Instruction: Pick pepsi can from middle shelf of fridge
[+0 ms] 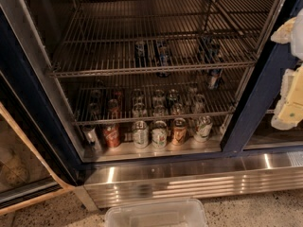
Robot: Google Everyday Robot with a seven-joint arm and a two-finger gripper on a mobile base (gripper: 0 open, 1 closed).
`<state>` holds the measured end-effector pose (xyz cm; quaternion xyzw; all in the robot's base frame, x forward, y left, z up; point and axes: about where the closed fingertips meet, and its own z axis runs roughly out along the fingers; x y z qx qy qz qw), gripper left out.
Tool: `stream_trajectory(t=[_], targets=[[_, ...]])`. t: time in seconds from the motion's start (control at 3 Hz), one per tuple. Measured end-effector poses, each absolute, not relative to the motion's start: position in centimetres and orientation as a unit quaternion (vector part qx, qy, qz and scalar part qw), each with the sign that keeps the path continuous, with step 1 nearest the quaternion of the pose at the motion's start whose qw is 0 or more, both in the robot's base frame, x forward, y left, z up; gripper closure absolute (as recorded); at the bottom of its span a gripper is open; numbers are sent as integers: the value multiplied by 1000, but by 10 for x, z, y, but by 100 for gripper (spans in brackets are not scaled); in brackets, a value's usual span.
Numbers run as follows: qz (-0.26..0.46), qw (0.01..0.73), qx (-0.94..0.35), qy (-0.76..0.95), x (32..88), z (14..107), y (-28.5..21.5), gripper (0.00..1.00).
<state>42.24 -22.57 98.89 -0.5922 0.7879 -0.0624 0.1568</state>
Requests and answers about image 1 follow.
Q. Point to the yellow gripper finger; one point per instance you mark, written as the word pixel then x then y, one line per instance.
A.
pixel 283 34
pixel 288 112

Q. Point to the blue pepsi can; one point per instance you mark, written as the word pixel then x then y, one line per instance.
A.
pixel 163 53

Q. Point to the blue can middle shelf right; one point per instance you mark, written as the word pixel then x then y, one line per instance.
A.
pixel 209 53

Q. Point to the white green can front right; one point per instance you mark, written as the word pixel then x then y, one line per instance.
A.
pixel 203 126

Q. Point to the orange brown can front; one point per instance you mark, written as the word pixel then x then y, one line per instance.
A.
pixel 179 131

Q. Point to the steel fridge base grille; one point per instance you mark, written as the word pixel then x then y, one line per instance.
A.
pixel 111 186

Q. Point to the white green red can front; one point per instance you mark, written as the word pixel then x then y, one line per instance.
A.
pixel 159 134

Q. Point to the dark can middle shelf left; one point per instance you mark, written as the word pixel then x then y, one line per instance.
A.
pixel 141 54

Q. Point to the silver can second row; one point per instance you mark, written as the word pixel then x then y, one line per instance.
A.
pixel 139 110

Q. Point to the red can second row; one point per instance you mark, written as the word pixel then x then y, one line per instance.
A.
pixel 113 109

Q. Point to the red cola can front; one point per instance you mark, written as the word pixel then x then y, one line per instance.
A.
pixel 111 135

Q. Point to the silver can front left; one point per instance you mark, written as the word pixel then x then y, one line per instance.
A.
pixel 91 136

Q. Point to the open glass fridge door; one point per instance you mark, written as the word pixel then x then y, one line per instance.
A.
pixel 27 173

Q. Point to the clear plastic bin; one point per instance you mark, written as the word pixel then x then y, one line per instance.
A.
pixel 173 213

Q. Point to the blue fridge centre post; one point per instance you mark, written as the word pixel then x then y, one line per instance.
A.
pixel 258 96

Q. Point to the upper wire shelf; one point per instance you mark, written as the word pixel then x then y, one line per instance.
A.
pixel 101 35

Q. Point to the wire shelf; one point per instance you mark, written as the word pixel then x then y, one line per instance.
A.
pixel 180 94
pixel 101 35

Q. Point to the lower wire shelf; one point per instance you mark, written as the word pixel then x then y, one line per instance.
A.
pixel 180 94

